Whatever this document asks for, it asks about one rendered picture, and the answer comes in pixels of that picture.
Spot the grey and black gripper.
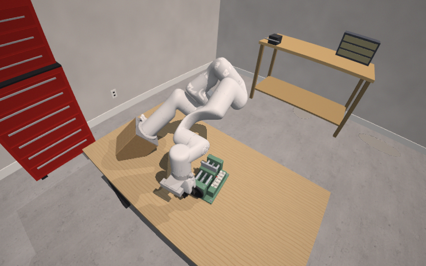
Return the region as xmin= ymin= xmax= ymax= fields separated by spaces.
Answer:
xmin=181 ymin=176 xmax=196 ymax=198

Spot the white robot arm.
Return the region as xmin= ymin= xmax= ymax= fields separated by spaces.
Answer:
xmin=138 ymin=58 xmax=248 ymax=197

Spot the green slide mechanism with black handwheel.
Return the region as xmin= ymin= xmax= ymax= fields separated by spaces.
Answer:
xmin=193 ymin=154 xmax=229 ymax=204

